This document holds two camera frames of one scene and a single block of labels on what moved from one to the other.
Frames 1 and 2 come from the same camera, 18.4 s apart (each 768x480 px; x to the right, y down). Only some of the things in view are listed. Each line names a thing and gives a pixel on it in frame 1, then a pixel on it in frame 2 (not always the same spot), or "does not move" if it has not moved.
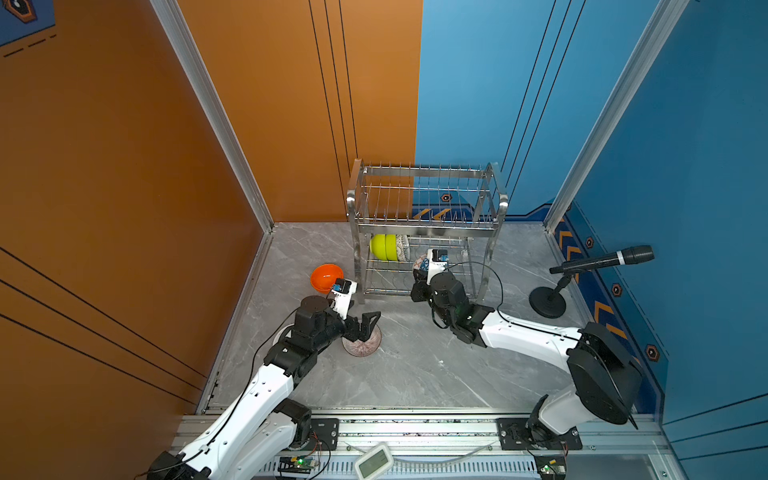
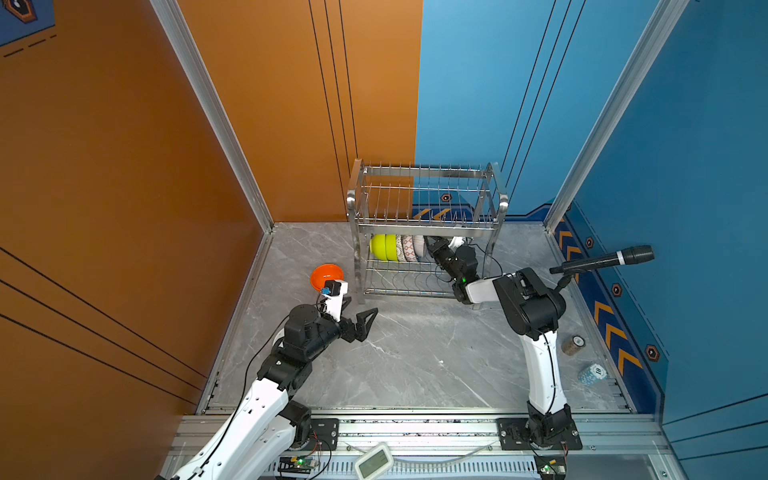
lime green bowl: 378,246 does not move
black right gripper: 418,294 to 439,248
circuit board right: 551,467 does not move
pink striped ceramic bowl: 365,348 to 419,245
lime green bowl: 391,247 does not move
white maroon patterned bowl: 400,247 does not move
